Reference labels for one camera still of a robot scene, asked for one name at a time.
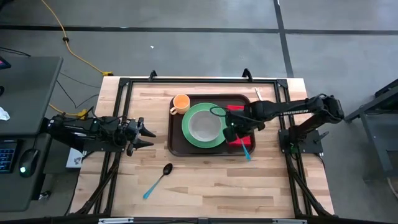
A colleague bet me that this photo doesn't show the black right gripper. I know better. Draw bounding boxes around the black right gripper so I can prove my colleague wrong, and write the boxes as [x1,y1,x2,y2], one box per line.
[223,107,266,142]

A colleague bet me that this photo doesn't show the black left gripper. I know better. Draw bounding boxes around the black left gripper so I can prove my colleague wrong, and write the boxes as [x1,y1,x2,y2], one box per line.
[123,117,157,156]

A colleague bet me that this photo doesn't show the red cloth napkin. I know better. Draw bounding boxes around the red cloth napkin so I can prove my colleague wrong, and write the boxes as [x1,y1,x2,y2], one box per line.
[226,104,252,147]

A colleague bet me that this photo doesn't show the fork with blue handle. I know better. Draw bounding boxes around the fork with blue handle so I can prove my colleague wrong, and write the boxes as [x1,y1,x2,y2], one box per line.
[240,138,252,162]

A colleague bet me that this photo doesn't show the grey-white bowl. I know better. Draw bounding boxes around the grey-white bowl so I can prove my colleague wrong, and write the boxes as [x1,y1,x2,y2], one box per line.
[188,109,223,142]

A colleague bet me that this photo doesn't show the spoon with blue handle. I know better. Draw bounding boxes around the spoon with blue handle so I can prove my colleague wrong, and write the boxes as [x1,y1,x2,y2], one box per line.
[142,162,174,200]

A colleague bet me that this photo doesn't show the green plate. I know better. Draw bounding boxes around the green plate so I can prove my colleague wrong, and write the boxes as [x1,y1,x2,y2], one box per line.
[181,102,230,149]

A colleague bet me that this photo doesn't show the orange mug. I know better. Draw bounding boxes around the orange mug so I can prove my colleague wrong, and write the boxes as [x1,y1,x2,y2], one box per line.
[169,93,192,116]

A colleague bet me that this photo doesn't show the dark brown serving tray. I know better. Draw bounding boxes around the dark brown serving tray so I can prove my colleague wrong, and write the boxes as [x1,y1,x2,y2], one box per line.
[167,93,257,157]

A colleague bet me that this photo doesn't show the small white box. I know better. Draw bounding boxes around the small white box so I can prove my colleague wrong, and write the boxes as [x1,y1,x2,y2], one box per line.
[65,147,84,169]

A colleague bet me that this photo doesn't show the black computer mouse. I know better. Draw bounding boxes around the black computer mouse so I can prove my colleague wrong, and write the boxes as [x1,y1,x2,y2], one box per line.
[17,148,41,179]

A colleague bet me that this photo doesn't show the grey side desk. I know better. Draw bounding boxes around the grey side desk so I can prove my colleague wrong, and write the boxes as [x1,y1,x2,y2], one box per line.
[0,55,65,213]

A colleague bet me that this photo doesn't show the backlit keyboard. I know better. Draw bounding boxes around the backlit keyboard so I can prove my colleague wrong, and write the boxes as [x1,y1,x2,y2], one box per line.
[0,140,17,174]

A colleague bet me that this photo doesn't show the grey metal side table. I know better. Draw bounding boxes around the grey metal side table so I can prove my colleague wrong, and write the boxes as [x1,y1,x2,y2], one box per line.
[344,77,398,184]

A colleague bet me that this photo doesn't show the device with pink screen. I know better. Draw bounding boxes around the device with pink screen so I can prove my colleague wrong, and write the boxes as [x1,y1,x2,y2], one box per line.
[0,55,12,70]

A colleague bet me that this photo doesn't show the black aluminium table frame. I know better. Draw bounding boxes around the black aluminium table frame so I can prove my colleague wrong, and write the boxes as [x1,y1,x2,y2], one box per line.
[70,76,336,218]

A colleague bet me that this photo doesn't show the yellow cable with plug block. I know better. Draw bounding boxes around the yellow cable with plug block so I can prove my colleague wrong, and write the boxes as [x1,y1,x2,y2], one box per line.
[48,103,90,121]

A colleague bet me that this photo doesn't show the yellow extension cable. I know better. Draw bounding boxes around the yellow extension cable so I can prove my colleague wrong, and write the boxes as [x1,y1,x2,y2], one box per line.
[40,0,115,77]

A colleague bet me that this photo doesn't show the silver frame bracket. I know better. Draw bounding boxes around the silver frame bracket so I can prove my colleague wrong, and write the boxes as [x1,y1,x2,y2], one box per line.
[271,218,308,224]
[98,217,135,224]

